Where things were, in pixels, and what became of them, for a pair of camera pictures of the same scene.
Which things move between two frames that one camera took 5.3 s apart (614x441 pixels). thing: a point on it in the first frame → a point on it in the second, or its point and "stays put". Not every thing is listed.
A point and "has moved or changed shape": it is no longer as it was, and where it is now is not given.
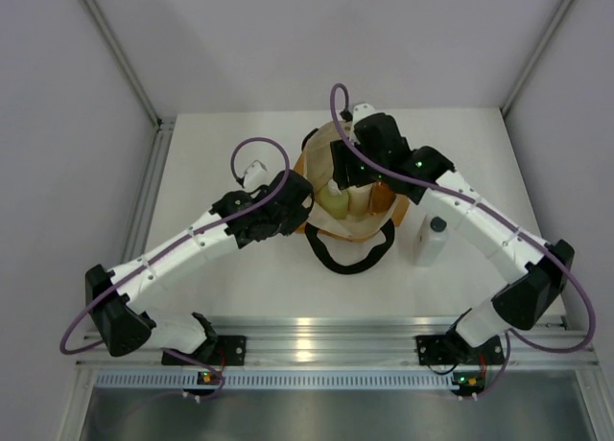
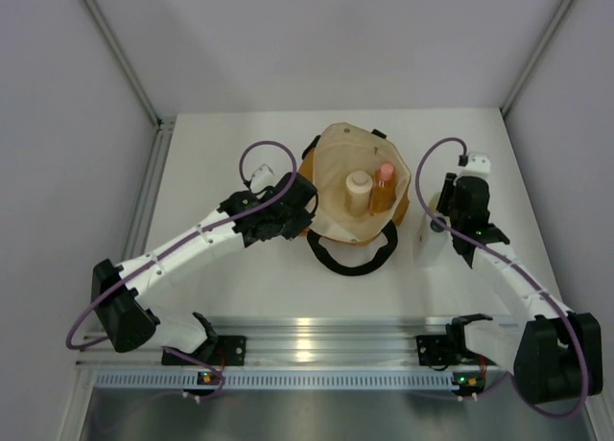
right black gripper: [343, 173] → [449, 188]
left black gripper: [300, 215] stays put
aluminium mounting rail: [337, 343] stays put
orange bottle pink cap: [382, 198] stays put
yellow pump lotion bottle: [333, 201] has moved or changed shape
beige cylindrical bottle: [359, 201] stays put
